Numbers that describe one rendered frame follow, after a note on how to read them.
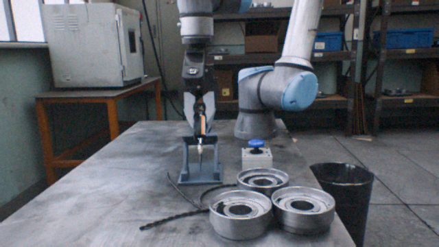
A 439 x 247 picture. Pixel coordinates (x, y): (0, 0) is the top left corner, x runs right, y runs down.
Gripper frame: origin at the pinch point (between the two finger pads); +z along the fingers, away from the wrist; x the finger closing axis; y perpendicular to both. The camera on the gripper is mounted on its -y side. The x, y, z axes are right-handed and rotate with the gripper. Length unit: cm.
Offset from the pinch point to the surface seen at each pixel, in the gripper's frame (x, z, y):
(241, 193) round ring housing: -8.5, 8.3, -21.7
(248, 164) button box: -11.2, 9.2, -3.7
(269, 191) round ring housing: -13.8, 8.6, -20.3
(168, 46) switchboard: 61, -20, 358
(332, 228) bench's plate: -23.1, 11.9, -28.2
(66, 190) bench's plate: 29.1, 12.0, -9.3
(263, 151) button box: -15.2, 7.4, -0.3
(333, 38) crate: -134, -24, 323
